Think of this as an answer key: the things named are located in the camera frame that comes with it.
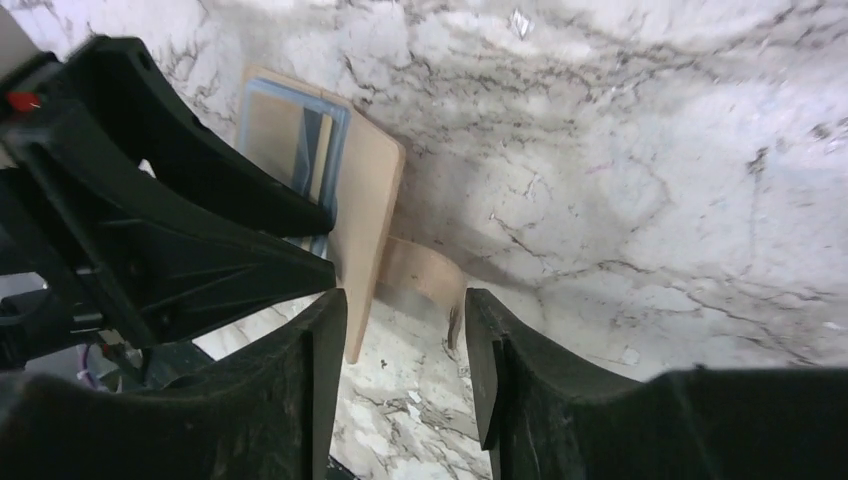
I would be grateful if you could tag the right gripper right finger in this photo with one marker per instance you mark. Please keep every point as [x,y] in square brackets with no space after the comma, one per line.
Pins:
[544,412]

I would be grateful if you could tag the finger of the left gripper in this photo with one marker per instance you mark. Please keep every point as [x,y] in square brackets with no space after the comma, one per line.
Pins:
[199,152]

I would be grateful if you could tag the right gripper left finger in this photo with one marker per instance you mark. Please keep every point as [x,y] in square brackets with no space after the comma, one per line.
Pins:
[265,411]

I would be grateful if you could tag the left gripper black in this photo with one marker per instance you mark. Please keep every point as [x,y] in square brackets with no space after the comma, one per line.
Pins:
[118,249]

